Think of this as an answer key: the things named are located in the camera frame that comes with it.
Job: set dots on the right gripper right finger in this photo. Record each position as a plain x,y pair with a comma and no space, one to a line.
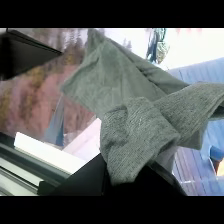
160,185

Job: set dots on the silver frame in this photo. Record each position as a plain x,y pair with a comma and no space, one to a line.
16,176

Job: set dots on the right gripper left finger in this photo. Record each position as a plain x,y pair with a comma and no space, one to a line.
87,181

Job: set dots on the grey knitted garment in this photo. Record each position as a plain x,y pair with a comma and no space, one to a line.
133,100

